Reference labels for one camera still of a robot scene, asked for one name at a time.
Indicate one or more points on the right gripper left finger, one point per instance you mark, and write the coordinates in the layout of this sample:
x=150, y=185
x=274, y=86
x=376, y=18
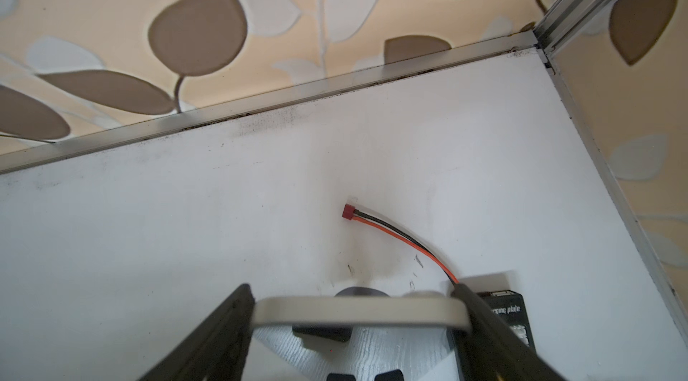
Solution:
x=217, y=349

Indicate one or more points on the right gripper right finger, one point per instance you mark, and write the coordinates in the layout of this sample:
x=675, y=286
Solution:
x=500, y=345

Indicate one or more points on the tall black phone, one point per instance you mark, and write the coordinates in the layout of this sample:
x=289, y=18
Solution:
x=362, y=311

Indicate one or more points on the round stand of rear phone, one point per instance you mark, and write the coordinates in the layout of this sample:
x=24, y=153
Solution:
x=359, y=353

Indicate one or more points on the black charger board yellow plugs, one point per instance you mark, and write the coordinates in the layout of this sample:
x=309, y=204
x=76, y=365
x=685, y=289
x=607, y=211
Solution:
x=430, y=252

